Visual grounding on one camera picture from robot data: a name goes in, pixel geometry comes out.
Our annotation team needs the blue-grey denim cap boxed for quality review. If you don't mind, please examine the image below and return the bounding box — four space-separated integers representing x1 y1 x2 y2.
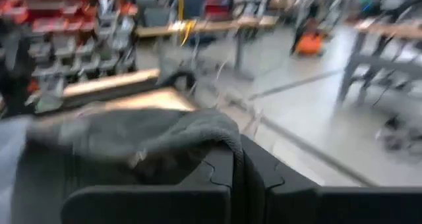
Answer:
0 115 33 224

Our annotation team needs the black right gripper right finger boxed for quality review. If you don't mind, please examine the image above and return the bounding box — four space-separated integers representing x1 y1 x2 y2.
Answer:
240 134 422 224

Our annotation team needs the red and grey bin rack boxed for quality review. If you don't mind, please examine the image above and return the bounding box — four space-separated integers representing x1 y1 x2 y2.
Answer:
0 0 138 118

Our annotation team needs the grey table frame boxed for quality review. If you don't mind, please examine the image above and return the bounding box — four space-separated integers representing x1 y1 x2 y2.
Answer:
334 18 422 108

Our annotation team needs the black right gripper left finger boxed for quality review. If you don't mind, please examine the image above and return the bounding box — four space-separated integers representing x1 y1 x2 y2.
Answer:
61 144 237 224

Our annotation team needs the wooden table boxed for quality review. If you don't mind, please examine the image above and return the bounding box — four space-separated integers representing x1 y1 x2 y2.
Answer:
61 68 162 108

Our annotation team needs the wooden workbench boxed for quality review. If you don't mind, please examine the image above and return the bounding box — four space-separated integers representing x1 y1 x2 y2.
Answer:
135 14 281 83

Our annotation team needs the yellow hanging cable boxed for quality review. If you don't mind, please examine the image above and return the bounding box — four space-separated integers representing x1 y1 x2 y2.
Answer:
177 0 196 47

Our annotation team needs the orange object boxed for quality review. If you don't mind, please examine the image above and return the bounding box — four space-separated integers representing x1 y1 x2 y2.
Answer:
294 29 326 57

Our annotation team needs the dark grey denim cap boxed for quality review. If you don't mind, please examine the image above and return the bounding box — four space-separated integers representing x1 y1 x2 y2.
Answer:
11 107 266 224

